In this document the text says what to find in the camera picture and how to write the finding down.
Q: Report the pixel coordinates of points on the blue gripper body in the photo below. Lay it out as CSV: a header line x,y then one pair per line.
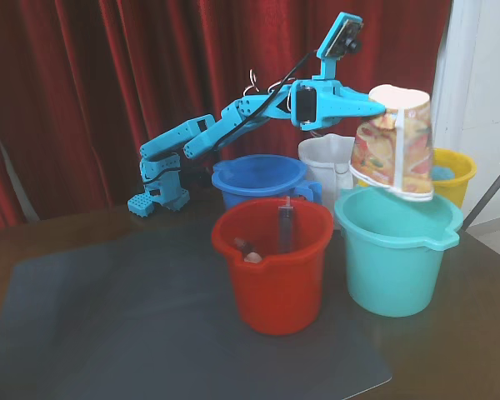
x,y
332,109

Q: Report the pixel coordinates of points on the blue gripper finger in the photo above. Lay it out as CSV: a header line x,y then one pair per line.
x,y
352,91
350,108

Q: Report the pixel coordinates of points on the printed paper cup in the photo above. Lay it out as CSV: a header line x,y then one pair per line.
x,y
400,154

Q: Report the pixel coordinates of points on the white plastic bucket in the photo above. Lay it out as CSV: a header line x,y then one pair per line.
x,y
316,166

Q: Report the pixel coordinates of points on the blue plastic bucket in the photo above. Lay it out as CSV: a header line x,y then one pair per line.
x,y
258,175

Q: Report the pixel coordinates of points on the light blue cloth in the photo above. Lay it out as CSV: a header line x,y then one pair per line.
x,y
443,174

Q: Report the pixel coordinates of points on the yellow plastic bucket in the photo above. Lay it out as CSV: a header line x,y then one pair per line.
x,y
462,183

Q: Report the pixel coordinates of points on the purple syringe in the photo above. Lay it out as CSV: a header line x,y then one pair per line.
x,y
285,233

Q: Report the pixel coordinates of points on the grey tripod leg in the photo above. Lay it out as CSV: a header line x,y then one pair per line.
x,y
489,191

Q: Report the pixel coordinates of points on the red curtain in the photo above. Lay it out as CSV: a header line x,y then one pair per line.
x,y
150,62

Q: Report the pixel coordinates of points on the small pink object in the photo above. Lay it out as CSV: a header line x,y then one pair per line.
x,y
253,258

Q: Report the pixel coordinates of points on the teal plastic bucket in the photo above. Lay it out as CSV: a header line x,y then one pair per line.
x,y
391,283

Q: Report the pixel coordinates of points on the red plastic bucket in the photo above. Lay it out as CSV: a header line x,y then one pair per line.
x,y
275,291

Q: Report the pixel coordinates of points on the dark grey mat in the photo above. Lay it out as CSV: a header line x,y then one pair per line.
x,y
171,354

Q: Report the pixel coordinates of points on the wrist camera on blue mount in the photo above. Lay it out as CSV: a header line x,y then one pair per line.
x,y
337,37

